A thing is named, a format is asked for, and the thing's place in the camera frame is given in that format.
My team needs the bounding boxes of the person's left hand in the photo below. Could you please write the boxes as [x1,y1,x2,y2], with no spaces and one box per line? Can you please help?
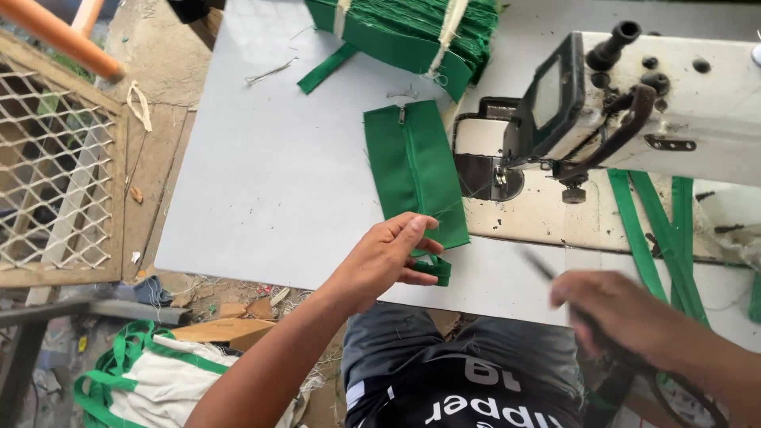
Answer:
[334,212,444,310]

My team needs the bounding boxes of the person's right hand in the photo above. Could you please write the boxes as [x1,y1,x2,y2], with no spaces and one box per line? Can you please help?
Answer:
[550,270,680,365]

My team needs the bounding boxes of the black scissors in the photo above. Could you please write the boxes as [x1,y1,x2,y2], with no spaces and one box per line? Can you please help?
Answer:
[520,248,730,428]

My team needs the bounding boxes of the short green strap loop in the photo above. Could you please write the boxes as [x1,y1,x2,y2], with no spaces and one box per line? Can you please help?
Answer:
[410,254,453,288]

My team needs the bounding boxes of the green zippered fabric panel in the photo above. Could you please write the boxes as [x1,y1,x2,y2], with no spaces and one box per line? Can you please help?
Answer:
[363,100,472,258]

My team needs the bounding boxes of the person's grey shorts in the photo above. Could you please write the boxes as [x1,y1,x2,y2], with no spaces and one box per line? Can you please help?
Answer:
[341,302,586,393]

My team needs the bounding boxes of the person's black printed shirt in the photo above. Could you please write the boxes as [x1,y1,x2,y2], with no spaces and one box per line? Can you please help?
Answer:
[345,355,586,428]

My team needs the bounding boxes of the tied bundle of green panels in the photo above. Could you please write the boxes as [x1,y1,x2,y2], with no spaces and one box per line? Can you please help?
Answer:
[304,0,500,103]

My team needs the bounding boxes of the white industrial sewing machine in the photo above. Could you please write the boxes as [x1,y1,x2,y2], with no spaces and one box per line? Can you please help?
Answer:
[451,21,761,266]

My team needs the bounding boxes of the white thread scrap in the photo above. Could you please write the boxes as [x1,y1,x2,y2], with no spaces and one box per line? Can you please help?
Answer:
[245,56,299,85]

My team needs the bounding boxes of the brown cardboard box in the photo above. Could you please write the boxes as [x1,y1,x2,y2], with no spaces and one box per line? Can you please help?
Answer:
[171,317,276,353]

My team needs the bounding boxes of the blue rag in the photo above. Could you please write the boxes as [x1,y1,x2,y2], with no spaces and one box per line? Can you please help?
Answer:
[133,274,174,308]

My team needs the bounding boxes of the white cloth strip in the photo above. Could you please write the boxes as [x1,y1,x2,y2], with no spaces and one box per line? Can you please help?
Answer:
[126,80,153,133]

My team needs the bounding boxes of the grey metal bar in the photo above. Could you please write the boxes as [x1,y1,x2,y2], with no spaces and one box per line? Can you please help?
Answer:
[0,297,192,428]

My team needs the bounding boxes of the orange wooden pole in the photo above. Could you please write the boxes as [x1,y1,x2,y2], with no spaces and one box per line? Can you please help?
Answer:
[70,0,107,38]
[0,0,127,84]

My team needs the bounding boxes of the green webbing strap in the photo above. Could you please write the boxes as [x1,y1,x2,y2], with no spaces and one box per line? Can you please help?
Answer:
[671,176,695,310]
[607,169,669,303]
[629,171,710,327]

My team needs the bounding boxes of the flat green strap piece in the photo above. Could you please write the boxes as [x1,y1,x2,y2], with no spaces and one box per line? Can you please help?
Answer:
[296,43,359,95]

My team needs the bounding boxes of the white bag with green straps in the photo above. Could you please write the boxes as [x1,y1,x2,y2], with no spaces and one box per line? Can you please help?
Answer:
[73,320,301,428]

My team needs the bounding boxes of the wooden frame with wire mesh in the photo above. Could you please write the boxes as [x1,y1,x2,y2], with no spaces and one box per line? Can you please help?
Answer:
[0,30,129,290]

